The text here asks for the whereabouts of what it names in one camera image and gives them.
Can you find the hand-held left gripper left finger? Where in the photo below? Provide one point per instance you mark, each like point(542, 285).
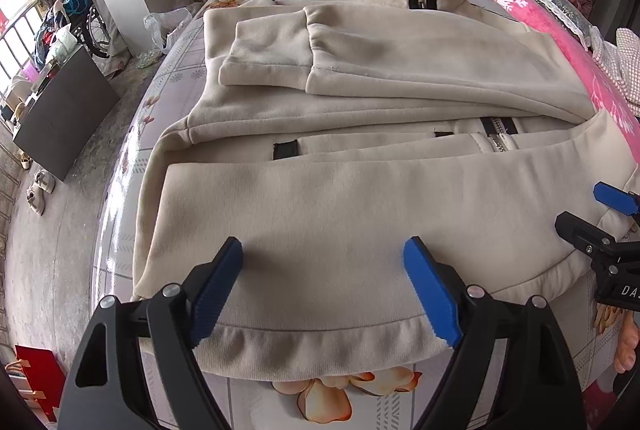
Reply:
point(217, 290)

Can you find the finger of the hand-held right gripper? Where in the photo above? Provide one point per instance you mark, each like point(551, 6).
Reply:
point(612, 196)
point(580, 230)

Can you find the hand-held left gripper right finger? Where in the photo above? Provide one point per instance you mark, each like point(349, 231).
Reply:
point(432, 290)

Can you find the cream zip jacket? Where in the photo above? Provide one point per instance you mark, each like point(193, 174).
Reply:
point(350, 190)

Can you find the pile of clothes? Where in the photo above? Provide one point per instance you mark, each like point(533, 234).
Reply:
point(55, 39)

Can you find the person's right hand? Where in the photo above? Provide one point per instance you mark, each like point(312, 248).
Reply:
point(629, 340)

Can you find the checkered white cloth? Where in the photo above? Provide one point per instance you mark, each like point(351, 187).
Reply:
point(625, 64)

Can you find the pink floral blanket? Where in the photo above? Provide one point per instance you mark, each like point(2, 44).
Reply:
point(565, 49)

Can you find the lace-trimmed grey pillow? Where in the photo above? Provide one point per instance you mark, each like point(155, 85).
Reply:
point(560, 4)

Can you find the red gift box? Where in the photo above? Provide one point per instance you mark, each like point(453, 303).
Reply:
point(35, 370)

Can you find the white shoe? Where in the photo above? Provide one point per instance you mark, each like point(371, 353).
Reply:
point(35, 204)
point(44, 181)

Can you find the bed with floral checked sheet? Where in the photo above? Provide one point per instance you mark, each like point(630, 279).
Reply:
point(165, 79)

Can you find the dark grey board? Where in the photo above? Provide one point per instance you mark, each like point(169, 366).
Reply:
point(65, 109)

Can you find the small patterned bag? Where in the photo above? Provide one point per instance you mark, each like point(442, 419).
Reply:
point(147, 59)

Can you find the white plastic bag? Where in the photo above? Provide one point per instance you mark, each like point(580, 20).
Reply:
point(165, 22)

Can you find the wheelchair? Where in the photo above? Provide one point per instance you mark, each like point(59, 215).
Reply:
point(95, 34)

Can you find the metal window railing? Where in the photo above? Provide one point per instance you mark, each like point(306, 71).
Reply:
point(15, 44)

